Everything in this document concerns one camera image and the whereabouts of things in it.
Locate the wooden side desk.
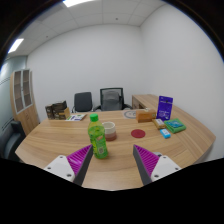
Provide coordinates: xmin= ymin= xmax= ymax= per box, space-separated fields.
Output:
xmin=131 ymin=93 xmax=160 ymax=111

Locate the ceiling light panel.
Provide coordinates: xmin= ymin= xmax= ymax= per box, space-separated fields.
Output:
xmin=62 ymin=0 xmax=96 ymax=8
xmin=7 ymin=37 xmax=25 ymax=54

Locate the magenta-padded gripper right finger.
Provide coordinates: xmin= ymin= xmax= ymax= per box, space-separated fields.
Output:
xmin=132 ymin=143 xmax=183 ymax=187

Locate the wooden shelf cabinet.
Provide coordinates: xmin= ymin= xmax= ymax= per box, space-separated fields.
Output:
xmin=9 ymin=68 xmax=40 ymax=136

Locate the black box stack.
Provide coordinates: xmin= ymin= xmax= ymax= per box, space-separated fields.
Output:
xmin=44 ymin=100 xmax=68 ymax=121

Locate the purple standing pouch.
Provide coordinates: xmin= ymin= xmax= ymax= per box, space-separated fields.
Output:
xmin=156 ymin=95 xmax=174 ymax=122

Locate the black office chair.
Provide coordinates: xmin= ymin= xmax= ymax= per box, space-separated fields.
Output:
xmin=71 ymin=91 xmax=95 ymax=114

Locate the green drink bottle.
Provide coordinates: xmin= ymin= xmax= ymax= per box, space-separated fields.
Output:
xmin=87 ymin=113 xmax=109 ymax=160

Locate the dark armchair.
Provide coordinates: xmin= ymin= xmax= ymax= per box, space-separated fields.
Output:
xmin=0 ymin=119 xmax=27 ymax=163

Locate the small light blue packet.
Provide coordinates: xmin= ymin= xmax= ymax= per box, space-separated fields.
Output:
xmin=159 ymin=128 xmax=172 ymax=140

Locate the green packet stack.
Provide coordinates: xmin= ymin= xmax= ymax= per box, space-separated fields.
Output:
xmin=163 ymin=118 xmax=187 ymax=135

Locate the brown cardboard box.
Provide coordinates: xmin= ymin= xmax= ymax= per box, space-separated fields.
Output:
xmin=58 ymin=107 xmax=71 ymax=121

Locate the grey mesh office chair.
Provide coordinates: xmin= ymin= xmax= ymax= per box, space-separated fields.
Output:
xmin=93 ymin=87 xmax=133 ymax=112

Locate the flat round red coaster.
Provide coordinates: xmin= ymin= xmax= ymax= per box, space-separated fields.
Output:
xmin=130 ymin=128 xmax=147 ymax=140

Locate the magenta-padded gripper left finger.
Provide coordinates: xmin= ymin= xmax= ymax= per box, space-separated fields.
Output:
xmin=43 ymin=143 xmax=95 ymax=187

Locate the white green leaflet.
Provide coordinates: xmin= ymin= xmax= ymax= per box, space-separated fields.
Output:
xmin=65 ymin=113 xmax=88 ymax=122

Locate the white ceramic cup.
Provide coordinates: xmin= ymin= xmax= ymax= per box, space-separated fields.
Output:
xmin=101 ymin=121 xmax=118 ymax=142

